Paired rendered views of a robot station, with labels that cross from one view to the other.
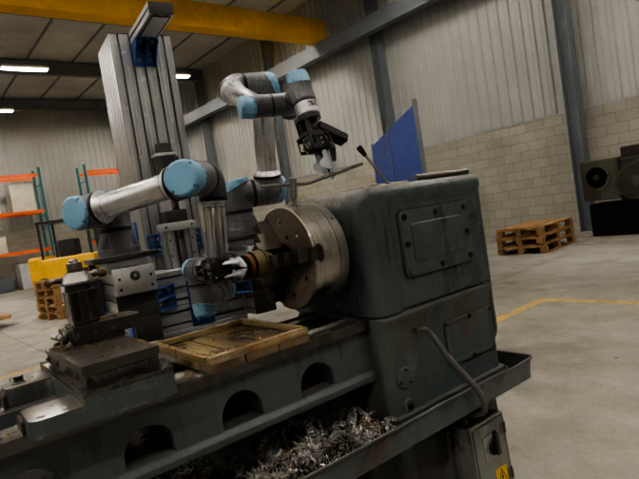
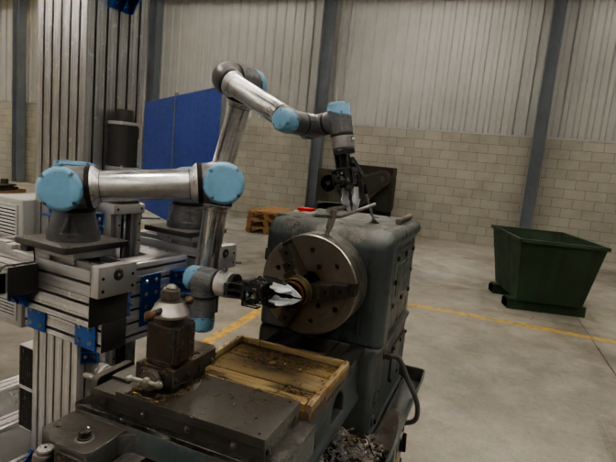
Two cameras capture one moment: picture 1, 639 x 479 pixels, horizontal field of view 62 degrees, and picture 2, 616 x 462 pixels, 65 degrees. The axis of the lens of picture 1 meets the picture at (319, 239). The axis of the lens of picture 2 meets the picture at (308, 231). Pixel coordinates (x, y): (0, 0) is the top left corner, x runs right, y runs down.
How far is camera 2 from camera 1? 0.99 m
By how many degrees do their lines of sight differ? 32
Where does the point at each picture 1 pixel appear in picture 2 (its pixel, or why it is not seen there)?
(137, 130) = (97, 85)
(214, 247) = (212, 254)
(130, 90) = (100, 35)
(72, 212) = (59, 188)
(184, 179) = (229, 186)
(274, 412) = (319, 445)
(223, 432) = not seen: outside the picture
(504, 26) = (279, 30)
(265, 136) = (238, 133)
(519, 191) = (261, 177)
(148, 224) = not seen: hidden behind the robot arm
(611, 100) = not seen: hidden behind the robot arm
